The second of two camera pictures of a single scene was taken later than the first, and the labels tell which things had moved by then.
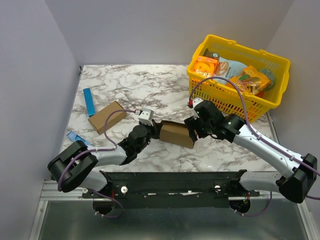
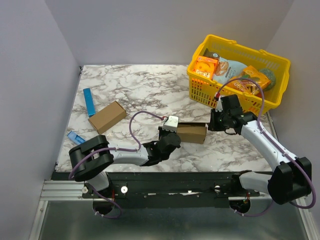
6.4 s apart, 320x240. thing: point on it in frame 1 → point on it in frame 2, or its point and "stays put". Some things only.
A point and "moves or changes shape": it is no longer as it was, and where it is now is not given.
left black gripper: (155, 129) → (161, 131)
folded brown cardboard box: (98, 120) stays put
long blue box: (89, 102) stays put
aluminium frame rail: (50, 192) stays put
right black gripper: (191, 127) → (213, 121)
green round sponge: (270, 75) stays put
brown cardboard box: (176, 133) moves or changes shape
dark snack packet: (207, 53) stays put
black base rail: (172, 189) stays put
